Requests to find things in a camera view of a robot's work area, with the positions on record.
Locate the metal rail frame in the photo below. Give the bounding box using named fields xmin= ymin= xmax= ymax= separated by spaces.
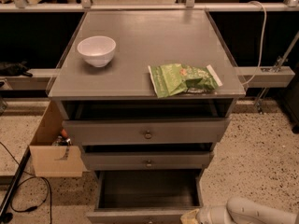
xmin=0 ymin=0 xmax=299 ymax=91

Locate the grey drawer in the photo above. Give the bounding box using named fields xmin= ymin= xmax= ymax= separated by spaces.
xmin=81 ymin=151 xmax=214 ymax=171
xmin=86 ymin=170 xmax=202 ymax=224
xmin=63 ymin=119 xmax=230 ymax=146

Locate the white hanging cable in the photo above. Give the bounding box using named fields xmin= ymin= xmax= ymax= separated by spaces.
xmin=241 ymin=0 xmax=268 ymax=87

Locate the green chip bag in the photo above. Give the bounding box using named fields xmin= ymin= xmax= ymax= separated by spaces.
xmin=148 ymin=63 xmax=222 ymax=98

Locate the black floor cable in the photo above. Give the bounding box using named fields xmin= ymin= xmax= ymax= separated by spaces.
xmin=0 ymin=141 xmax=53 ymax=224

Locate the grey drawer cabinet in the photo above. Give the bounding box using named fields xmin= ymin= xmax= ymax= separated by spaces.
xmin=46 ymin=9 xmax=247 ymax=173

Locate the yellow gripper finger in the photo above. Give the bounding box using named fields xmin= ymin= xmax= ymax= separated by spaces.
xmin=180 ymin=208 xmax=199 ymax=224

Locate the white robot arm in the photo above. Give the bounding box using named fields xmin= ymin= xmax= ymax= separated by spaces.
xmin=180 ymin=197 xmax=299 ymax=224

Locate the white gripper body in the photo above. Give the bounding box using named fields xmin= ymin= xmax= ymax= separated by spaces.
xmin=196 ymin=205 xmax=232 ymax=224

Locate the grey top drawer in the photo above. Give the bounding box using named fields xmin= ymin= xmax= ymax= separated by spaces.
xmin=63 ymin=119 xmax=230 ymax=146

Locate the white bowl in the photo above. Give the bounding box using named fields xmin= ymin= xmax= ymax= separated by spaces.
xmin=77 ymin=35 xmax=116 ymax=67

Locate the cardboard box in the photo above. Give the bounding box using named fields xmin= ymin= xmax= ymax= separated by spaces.
xmin=29 ymin=102 xmax=84 ymax=177

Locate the grey bottom drawer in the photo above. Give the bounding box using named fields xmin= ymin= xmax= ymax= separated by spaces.
xmin=86 ymin=170 xmax=202 ymax=224

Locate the black object on shelf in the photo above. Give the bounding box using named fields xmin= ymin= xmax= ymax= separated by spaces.
xmin=0 ymin=61 xmax=33 ymax=77

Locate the grey middle drawer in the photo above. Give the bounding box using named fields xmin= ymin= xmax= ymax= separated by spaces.
xmin=81 ymin=151 xmax=214 ymax=171

